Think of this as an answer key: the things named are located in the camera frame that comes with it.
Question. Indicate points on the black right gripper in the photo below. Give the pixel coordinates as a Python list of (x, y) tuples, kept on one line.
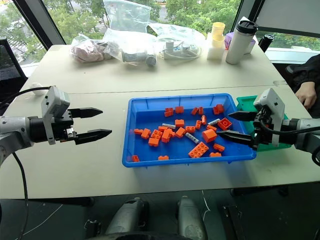
[(263, 135)]

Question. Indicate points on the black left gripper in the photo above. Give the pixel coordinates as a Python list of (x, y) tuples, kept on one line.
[(62, 125)]

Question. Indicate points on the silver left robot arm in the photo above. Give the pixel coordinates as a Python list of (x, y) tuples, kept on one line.
[(12, 132)]

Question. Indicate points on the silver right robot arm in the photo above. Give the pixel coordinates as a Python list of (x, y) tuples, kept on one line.
[(302, 135)]

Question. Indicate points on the green plastic tray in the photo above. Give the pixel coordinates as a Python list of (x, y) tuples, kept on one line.
[(246, 102)]

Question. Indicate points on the bystander bare hand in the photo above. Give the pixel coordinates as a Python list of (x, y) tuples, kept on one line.
[(307, 95)]

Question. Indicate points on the red plastic toy brick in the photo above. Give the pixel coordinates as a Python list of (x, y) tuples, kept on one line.
[(224, 123)]

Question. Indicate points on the orange toy block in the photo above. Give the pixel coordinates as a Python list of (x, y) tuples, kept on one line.
[(145, 133), (218, 147), (163, 158), (166, 136), (194, 111), (201, 110), (169, 112), (180, 132), (211, 127), (179, 123), (198, 124), (218, 109), (135, 158), (137, 131), (215, 154), (204, 119), (179, 110), (162, 128), (156, 134), (190, 129), (153, 142)]

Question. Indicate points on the orange 2x4 plastic building brick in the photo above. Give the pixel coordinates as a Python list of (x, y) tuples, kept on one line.
[(198, 150)]

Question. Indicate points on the small white ball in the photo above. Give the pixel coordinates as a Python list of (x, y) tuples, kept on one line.
[(36, 89)]

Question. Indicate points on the blue plastic tray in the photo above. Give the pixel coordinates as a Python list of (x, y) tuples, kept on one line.
[(150, 152)]

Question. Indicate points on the black table foot bar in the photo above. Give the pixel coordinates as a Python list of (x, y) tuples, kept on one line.
[(62, 201), (260, 191)]

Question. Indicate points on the plastic bag with pink cloth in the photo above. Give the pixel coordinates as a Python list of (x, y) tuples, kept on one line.
[(86, 51)]

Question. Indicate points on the white thermos with black lid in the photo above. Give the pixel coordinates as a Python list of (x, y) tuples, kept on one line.
[(238, 45)]

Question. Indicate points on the plastic bag with grey items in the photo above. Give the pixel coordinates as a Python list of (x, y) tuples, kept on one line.
[(135, 53)]

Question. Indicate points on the bystander dark sleeve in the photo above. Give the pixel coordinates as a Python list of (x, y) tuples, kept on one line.
[(305, 70)]

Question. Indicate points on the purple object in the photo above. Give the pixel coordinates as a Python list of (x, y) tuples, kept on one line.
[(228, 41)]

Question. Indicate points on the black bottle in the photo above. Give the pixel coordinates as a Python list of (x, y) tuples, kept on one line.
[(265, 42)]

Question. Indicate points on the black mesh chair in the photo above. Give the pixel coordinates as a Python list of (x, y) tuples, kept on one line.
[(8, 72)]

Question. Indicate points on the yellow plastic cup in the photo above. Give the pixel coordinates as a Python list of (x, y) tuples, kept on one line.
[(218, 32)]

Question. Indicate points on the white power strip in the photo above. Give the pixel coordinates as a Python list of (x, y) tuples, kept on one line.
[(178, 48)]

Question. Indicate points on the grey rounded robot leg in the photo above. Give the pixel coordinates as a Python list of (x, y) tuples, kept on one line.
[(191, 220), (127, 217)]

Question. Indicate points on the clear bag around power strip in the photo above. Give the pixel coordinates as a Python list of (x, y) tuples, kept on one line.
[(180, 31)]

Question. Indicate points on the tall clear plastic bag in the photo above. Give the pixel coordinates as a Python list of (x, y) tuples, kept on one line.
[(125, 15)]

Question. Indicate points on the white window blind panel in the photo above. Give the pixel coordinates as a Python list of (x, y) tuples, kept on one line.
[(287, 15)]

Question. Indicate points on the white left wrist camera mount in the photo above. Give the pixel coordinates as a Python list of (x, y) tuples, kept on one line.
[(53, 100)]

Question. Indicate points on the black floor bracket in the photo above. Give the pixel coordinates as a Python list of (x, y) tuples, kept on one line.
[(232, 222)]

